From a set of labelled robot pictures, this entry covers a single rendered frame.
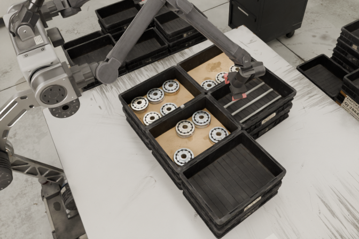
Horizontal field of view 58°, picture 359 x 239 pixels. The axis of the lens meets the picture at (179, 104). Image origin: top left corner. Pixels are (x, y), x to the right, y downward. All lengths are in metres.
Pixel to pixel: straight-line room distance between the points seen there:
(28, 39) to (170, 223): 1.04
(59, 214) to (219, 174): 1.18
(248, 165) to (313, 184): 0.36
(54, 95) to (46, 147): 1.80
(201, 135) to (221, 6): 2.59
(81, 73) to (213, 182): 0.81
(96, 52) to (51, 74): 1.68
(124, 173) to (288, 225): 0.87
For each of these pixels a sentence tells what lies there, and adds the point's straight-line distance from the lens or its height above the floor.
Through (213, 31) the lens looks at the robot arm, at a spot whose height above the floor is 1.44.
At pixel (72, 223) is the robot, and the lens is 2.31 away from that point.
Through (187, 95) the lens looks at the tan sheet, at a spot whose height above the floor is 0.83.
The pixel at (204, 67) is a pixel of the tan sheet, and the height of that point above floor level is 0.83.
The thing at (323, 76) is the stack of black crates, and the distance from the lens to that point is 2.96.
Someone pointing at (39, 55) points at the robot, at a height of 1.53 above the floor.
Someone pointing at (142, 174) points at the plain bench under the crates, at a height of 0.70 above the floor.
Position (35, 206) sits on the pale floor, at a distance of 2.75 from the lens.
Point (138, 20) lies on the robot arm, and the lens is 1.24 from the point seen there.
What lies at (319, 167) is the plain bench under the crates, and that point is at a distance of 1.88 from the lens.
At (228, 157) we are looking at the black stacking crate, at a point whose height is 0.83.
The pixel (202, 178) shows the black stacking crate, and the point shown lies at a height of 0.83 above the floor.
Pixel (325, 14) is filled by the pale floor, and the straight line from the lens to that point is 4.15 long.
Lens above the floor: 2.27
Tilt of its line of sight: 50 degrees down
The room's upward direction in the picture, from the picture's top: 6 degrees counter-clockwise
